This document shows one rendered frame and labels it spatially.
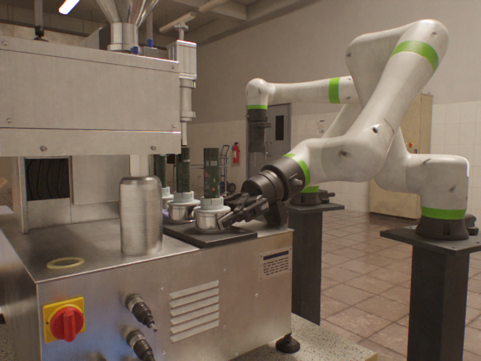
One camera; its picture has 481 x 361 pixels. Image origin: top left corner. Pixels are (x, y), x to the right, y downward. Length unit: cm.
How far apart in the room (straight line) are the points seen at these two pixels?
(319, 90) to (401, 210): 464
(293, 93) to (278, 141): 663
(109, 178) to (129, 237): 32
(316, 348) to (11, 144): 71
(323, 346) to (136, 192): 55
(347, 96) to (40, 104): 135
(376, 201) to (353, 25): 316
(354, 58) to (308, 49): 682
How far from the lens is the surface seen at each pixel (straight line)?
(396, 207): 625
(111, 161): 92
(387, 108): 88
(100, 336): 62
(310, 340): 94
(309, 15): 816
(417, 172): 126
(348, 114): 186
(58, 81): 58
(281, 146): 833
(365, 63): 116
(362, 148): 79
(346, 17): 755
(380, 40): 115
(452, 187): 125
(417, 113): 607
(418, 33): 108
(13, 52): 57
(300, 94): 177
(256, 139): 170
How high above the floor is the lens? 120
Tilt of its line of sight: 5 degrees down
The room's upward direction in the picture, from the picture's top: straight up
